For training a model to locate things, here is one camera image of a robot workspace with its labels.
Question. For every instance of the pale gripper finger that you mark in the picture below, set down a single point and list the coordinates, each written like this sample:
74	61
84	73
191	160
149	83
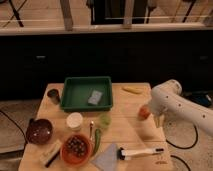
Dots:
159	121

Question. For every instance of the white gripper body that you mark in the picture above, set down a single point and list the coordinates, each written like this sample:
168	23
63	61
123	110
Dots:
156	106

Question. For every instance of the orange apple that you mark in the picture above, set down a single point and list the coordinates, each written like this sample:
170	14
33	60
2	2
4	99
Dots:
144	113

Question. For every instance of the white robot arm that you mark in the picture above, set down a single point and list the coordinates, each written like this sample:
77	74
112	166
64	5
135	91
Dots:
167	97

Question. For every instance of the small green cup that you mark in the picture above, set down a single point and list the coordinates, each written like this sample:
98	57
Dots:
104	121

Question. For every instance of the white paper cup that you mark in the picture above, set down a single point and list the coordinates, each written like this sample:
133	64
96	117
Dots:
74	121

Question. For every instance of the dark metal cup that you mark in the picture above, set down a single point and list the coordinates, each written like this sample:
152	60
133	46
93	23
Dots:
53	94

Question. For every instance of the yellow banana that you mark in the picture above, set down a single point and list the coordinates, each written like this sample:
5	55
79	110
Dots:
131	90

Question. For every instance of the green chili pepper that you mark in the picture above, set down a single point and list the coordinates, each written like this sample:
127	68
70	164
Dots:
97	140

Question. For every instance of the grey sponge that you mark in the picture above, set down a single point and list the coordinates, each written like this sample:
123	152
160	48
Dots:
95	97

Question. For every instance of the grey blue cloth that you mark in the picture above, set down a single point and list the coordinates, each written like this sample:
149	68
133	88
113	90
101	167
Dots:
107	160

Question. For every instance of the metal spoon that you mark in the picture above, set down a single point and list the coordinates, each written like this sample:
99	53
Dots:
91	130

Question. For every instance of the green plastic tray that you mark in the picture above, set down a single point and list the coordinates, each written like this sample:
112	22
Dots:
77	91

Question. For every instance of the orange bowl with nuts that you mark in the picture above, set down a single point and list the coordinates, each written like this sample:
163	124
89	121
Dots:
76	150

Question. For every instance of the wooden block brush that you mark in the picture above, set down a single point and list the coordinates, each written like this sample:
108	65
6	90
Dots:
48	156

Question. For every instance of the purple bowl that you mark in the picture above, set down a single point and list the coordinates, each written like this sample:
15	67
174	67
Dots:
39	131

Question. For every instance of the white black handled tool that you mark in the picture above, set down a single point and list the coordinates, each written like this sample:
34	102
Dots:
123	154

